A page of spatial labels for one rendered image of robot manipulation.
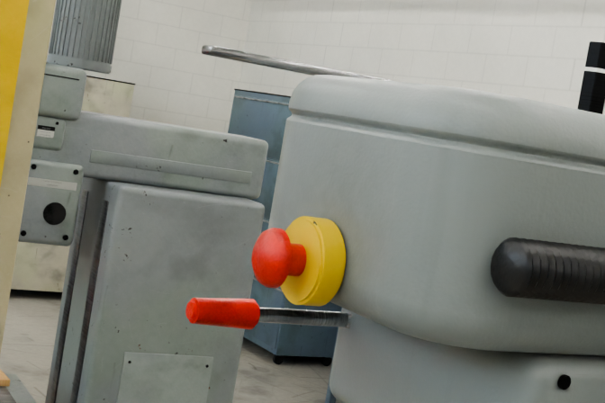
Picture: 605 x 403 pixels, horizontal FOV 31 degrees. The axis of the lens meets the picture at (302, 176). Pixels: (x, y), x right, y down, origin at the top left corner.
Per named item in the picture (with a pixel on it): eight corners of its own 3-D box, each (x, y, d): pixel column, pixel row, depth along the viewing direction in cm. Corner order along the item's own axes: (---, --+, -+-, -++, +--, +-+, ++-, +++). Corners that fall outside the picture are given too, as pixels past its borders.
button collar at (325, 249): (312, 314, 71) (328, 223, 71) (269, 293, 77) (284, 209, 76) (338, 316, 72) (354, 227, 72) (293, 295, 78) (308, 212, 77)
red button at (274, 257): (268, 292, 71) (278, 232, 70) (240, 280, 74) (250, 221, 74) (311, 296, 72) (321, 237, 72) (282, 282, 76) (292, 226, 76)
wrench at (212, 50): (214, 55, 81) (216, 43, 81) (195, 53, 84) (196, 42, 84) (479, 105, 92) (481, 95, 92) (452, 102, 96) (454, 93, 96)
